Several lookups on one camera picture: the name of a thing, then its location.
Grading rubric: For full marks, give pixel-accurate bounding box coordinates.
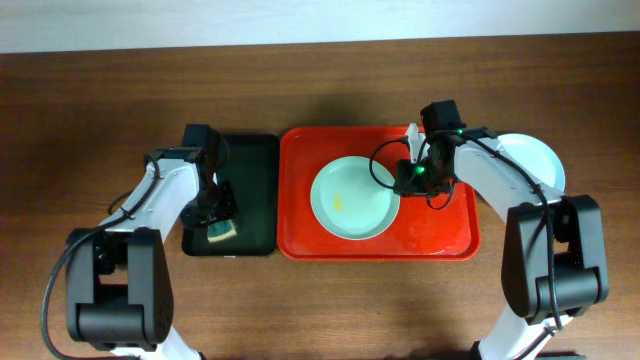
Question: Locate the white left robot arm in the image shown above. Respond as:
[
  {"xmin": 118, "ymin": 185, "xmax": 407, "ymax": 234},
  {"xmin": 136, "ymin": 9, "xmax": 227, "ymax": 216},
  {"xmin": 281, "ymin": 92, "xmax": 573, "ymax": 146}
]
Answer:
[{"xmin": 60, "ymin": 142, "xmax": 237, "ymax": 359}]

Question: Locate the green plate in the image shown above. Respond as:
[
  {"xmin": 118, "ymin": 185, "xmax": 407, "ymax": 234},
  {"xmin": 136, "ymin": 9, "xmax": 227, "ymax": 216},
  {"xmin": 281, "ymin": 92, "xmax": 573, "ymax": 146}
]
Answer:
[{"xmin": 310, "ymin": 156, "xmax": 400, "ymax": 241}]

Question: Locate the light blue plate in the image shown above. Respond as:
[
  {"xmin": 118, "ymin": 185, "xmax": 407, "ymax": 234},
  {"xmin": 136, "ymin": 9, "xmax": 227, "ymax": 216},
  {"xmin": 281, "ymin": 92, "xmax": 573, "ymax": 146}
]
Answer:
[{"xmin": 498, "ymin": 133, "xmax": 566, "ymax": 191}]

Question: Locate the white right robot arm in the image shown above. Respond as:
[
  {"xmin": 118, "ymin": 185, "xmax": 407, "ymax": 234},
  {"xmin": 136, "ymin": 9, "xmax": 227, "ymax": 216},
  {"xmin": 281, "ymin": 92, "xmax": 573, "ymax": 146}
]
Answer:
[{"xmin": 394, "ymin": 124, "xmax": 610, "ymax": 359}]

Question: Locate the yellow green sponge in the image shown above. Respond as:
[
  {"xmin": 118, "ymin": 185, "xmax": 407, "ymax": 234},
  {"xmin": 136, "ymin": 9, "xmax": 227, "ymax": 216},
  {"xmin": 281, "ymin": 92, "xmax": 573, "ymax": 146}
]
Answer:
[{"xmin": 207, "ymin": 219, "xmax": 237, "ymax": 243}]

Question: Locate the black plastic tray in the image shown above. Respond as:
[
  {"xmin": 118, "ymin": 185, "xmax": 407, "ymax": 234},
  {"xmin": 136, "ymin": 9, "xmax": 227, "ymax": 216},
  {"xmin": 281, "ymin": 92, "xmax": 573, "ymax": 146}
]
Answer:
[{"xmin": 182, "ymin": 134, "xmax": 279, "ymax": 257}]

